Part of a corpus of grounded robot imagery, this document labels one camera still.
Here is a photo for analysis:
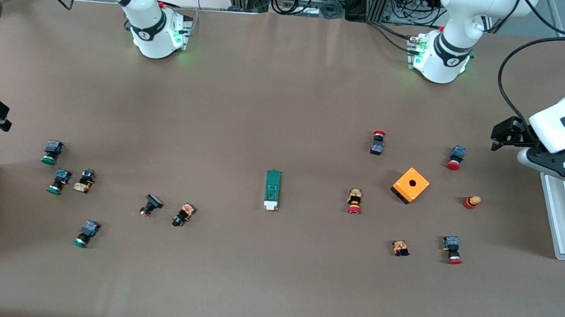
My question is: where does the green load switch white handle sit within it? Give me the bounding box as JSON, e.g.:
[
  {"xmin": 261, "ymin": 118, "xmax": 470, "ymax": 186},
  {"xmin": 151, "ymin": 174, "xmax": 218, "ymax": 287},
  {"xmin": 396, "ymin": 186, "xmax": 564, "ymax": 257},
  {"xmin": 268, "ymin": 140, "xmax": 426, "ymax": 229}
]
[{"xmin": 262, "ymin": 168, "xmax": 284, "ymax": 212}]

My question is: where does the red mushroom button blue block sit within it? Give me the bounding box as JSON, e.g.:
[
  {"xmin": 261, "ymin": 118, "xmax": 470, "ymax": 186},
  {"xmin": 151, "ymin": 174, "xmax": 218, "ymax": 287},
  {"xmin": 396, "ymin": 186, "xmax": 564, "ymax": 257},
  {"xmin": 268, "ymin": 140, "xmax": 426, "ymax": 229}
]
[
  {"xmin": 446, "ymin": 144, "xmax": 467, "ymax": 172},
  {"xmin": 440, "ymin": 234, "xmax": 466, "ymax": 266}
]

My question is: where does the green pushbutton with blue block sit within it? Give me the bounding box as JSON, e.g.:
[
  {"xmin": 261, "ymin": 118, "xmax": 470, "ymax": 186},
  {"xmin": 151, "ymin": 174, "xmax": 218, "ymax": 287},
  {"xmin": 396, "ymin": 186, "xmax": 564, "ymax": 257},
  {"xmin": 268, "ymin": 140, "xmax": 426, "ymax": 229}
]
[
  {"xmin": 72, "ymin": 218, "xmax": 102, "ymax": 251},
  {"xmin": 40, "ymin": 138, "xmax": 65, "ymax": 167},
  {"xmin": 46, "ymin": 167, "xmax": 73, "ymax": 197}
]

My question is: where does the small red yellow button head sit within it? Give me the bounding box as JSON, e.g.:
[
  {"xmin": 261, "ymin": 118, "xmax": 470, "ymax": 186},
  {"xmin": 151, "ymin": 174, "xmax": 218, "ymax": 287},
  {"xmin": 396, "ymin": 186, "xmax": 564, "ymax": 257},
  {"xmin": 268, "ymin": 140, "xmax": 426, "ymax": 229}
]
[{"xmin": 462, "ymin": 193, "xmax": 482, "ymax": 211}]

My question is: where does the red button with black block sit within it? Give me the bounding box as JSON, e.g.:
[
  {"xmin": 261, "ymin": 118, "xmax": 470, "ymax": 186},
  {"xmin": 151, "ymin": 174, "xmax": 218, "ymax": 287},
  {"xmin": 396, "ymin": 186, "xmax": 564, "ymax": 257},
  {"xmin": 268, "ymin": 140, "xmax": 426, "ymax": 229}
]
[{"xmin": 369, "ymin": 129, "xmax": 387, "ymax": 157}]

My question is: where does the orange black contact block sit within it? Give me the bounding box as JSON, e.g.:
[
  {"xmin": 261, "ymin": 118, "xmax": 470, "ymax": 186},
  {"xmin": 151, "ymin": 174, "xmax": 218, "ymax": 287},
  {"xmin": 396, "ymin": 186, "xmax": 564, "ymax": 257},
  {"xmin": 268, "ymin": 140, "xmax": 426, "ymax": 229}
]
[{"xmin": 391, "ymin": 239, "xmax": 411, "ymax": 258}]

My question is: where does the red button with orange block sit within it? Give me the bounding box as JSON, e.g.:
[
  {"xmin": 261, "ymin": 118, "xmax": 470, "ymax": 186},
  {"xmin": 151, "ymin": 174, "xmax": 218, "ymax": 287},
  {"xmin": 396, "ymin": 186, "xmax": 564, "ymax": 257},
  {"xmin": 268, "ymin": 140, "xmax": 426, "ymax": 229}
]
[{"xmin": 346, "ymin": 187, "xmax": 365, "ymax": 216}]

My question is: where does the black square button red stem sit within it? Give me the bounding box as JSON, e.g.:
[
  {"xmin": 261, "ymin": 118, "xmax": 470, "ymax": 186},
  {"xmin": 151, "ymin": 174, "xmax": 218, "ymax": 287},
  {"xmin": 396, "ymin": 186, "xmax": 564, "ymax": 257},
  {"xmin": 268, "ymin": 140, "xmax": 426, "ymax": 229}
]
[{"xmin": 139, "ymin": 192, "xmax": 165, "ymax": 220}]

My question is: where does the black button with orange block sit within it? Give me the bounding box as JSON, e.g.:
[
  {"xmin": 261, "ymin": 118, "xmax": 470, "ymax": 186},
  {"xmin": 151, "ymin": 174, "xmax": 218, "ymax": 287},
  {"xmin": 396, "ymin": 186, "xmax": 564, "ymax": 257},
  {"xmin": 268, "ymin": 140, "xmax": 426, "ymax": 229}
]
[{"xmin": 171, "ymin": 201, "xmax": 197, "ymax": 230}]

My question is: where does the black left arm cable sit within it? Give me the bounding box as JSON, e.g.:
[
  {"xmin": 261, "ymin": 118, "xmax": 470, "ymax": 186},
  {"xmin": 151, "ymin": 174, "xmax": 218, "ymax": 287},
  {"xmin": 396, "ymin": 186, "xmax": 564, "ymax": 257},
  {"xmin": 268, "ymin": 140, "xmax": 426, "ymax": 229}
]
[{"xmin": 492, "ymin": 27, "xmax": 565, "ymax": 129}]

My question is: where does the orange button enclosure box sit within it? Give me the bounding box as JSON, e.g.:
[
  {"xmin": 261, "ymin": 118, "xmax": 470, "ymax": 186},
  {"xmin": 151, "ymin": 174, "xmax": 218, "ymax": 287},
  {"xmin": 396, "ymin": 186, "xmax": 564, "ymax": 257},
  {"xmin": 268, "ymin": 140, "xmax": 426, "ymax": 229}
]
[{"xmin": 389, "ymin": 165, "xmax": 432, "ymax": 207}]

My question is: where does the black coiled cable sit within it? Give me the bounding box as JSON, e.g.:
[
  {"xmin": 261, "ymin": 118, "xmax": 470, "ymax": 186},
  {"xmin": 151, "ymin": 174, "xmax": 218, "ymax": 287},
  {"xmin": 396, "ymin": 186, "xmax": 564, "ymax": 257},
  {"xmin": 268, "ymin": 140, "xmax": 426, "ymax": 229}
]
[{"xmin": 270, "ymin": 0, "xmax": 300, "ymax": 17}]

